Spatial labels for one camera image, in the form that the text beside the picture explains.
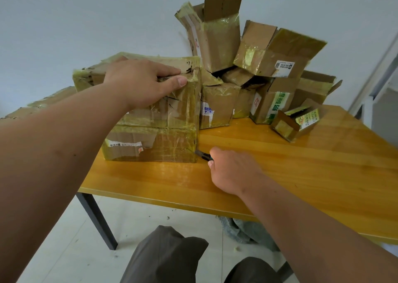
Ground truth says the large taped cardboard carton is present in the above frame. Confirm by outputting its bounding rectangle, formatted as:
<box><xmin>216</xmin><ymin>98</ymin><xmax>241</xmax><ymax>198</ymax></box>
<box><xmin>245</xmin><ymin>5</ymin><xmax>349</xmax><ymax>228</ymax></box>
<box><xmin>72</xmin><ymin>52</ymin><xmax>203</xmax><ymax>164</ymax></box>

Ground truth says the person's left hand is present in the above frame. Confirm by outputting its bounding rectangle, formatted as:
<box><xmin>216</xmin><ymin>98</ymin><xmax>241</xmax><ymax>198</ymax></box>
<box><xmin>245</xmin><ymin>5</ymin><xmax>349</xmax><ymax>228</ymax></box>
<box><xmin>103</xmin><ymin>58</ymin><xmax>188</xmax><ymax>111</ymax></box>

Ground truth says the black metal table leg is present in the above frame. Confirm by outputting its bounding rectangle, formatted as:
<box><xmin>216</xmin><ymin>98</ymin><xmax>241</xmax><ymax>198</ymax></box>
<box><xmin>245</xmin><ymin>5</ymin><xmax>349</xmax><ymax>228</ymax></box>
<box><xmin>76</xmin><ymin>192</ymin><xmax>119</xmax><ymax>251</ymax></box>
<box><xmin>276</xmin><ymin>261</ymin><xmax>295</xmax><ymax>283</ymax></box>

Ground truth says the pile of open cardboard boxes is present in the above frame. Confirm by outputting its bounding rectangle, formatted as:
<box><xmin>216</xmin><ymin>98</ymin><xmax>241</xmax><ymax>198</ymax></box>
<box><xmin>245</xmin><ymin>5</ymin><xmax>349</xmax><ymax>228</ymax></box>
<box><xmin>175</xmin><ymin>0</ymin><xmax>343</xmax><ymax>143</ymax></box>

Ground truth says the white door frame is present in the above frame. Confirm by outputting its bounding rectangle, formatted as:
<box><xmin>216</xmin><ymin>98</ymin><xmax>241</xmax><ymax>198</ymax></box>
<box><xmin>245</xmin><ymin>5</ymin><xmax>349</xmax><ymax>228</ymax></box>
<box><xmin>348</xmin><ymin>32</ymin><xmax>398</xmax><ymax>120</ymax></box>

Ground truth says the person's leg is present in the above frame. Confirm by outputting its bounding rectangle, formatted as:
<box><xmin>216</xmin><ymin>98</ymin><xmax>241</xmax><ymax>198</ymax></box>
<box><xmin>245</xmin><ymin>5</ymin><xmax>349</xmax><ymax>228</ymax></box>
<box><xmin>119</xmin><ymin>225</ymin><xmax>209</xmax><ymax>283</ymax></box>
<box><xmin>224</xmin><ymin>256</ymin><xmax>283</xmax><ymax>283</ymax></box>

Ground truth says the black utility knife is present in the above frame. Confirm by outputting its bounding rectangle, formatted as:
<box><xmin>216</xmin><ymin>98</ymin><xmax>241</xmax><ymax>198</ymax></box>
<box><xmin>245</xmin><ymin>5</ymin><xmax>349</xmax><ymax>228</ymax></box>
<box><xmin>194</xmin><ymin>150</ymin><xmax>214</xmax><ymax>162</ymax></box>

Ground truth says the person's left leg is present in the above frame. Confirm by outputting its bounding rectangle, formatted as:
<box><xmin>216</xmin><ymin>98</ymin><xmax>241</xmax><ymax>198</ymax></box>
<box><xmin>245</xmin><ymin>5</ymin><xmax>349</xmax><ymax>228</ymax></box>
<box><xmin>119</xmin><ymin>225</ymin><xmax>209</xmax><ymax>283</ymax></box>

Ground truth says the flattened cardboard sheet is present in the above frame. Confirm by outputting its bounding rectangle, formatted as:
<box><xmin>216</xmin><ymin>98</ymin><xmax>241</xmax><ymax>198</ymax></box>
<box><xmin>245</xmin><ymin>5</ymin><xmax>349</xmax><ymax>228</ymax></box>
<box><xmin>0</xmin><ymin>86</ymin><xmax>77</xmax><ymax>120</ymax></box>

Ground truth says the person's right forearm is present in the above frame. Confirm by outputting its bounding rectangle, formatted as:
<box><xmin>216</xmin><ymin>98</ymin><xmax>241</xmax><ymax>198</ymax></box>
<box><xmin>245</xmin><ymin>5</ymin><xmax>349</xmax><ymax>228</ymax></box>
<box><xmin>239</xmin><ymin>173</ymin><xmax>398</xmax><ymax>283</ymax></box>

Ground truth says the grey crumpled cloth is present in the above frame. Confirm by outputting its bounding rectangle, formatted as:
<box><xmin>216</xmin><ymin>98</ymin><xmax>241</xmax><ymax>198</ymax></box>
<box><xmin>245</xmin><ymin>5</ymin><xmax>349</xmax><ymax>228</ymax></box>
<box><xmin>217</xmin><ymin>216</ymin><xmax>280</xmax><ymax>252</ymax></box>

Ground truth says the person's right hand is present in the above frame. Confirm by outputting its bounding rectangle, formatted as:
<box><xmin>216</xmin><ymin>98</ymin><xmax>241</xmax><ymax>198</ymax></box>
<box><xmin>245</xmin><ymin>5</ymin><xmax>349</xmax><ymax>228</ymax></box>
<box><xmin>207</xmin><ymin>147</ymin><xmax>265</xmax><ymax>197</ymax></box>

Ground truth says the person's left forearm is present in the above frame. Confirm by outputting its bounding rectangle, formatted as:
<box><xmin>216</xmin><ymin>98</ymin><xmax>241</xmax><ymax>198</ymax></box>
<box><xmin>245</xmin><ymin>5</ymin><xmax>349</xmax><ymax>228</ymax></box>
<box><xmin>0</xmin><ymin>82</ymin><xmax>131</xmax><ymax>283</ymax></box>

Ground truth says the person's right leg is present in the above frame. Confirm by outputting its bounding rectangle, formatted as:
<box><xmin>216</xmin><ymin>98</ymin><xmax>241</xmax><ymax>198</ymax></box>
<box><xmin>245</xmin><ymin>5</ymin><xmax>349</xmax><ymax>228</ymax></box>
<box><xmin>224</xmin><ymin>256</ymin><xmax>283</xmax><ymax>283</ymax></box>

